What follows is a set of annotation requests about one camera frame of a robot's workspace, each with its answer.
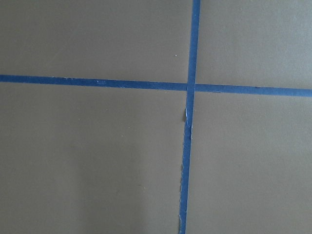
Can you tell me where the blue tape line lengthwise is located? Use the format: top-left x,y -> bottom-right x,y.
179,0 -> 201,234

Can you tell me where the blue tape line crosswise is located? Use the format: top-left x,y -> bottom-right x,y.
0,75 -> 312,98

